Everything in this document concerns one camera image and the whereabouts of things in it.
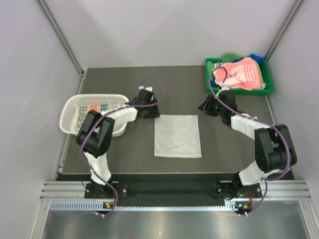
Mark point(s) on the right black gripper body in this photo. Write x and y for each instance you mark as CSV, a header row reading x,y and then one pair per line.
x,y
213,107

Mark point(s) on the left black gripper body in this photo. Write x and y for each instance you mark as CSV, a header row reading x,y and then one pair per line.
x,y
151,111

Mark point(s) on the pink striped towel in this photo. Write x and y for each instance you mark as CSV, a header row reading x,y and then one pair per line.
x,y
244,74

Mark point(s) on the grey white towel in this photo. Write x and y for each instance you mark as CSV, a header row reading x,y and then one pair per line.
x,y
177,136

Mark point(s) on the colourful rabbit print towel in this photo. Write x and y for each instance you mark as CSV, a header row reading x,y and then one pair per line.
x,y
82,111

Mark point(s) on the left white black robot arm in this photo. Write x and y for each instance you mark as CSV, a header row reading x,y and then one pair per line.
x,y
95,134

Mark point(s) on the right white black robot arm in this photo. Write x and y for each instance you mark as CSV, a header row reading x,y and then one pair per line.
x,y
274,148

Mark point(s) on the green cloth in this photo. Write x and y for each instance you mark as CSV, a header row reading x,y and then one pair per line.
x,y
230,57

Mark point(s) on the green plastic bin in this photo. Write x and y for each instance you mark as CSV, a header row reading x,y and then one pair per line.
x,y
265,73

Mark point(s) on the blue cloth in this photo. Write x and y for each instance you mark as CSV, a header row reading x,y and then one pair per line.
x,y
258,59

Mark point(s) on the white perforated plastic basket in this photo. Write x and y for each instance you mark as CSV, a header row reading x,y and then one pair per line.
x,y
67,119

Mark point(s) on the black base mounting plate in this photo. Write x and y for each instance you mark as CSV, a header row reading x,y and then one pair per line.
x,y
182,189

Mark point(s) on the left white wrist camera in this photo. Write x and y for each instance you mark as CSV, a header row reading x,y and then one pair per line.
x,y
145,89

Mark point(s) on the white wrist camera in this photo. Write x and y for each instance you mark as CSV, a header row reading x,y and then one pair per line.
x,y
222,88
145,89

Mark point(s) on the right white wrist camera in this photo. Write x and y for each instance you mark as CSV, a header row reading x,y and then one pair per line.
x,y
222,88

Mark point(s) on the aluminium frame rail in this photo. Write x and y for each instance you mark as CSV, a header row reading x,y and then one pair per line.
x,y
63,190

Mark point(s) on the grey slotted cable duct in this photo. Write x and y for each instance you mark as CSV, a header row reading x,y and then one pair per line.
x,y
104,206

